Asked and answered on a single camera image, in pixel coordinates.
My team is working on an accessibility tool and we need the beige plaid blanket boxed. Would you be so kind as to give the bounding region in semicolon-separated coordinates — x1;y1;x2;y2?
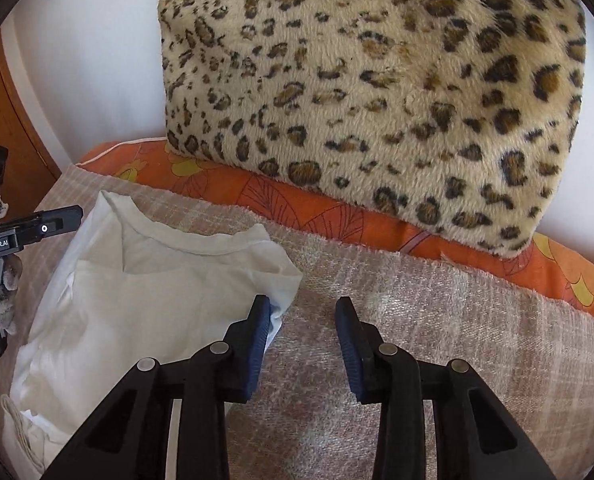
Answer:
0;162;594;480

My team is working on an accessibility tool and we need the orange floral bed sheet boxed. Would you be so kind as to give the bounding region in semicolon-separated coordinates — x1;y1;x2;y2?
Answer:
74;140;594;323

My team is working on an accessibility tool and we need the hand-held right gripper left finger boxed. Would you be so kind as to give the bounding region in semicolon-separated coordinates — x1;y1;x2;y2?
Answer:
41;294;272;480

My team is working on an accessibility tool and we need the leopard print cushion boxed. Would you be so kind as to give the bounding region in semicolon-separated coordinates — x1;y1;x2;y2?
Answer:
157;0;589;260

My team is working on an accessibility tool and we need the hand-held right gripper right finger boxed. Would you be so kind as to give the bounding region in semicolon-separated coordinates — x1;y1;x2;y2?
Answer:
334;296;558;480

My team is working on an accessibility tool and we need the wooden door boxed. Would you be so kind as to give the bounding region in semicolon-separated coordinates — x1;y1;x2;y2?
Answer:
0;27;62;231

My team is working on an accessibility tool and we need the white t-shirt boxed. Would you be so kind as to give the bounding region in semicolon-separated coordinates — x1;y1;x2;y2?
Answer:
0;190;304;480

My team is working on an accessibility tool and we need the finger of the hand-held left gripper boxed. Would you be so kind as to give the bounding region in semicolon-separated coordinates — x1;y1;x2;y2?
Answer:
21;205;84;248

